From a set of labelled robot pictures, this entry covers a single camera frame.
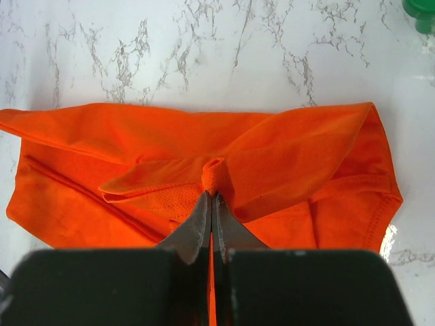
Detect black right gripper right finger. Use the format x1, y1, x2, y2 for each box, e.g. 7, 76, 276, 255
212, 193, 268, 264

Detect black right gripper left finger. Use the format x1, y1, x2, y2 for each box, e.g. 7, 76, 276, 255
156, 192, 212, 265

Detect orange t-shirt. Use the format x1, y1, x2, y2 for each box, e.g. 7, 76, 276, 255
1, 103, 412, 325

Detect green plastic bin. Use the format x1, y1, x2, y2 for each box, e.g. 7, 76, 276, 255
402, 0, 435, 35

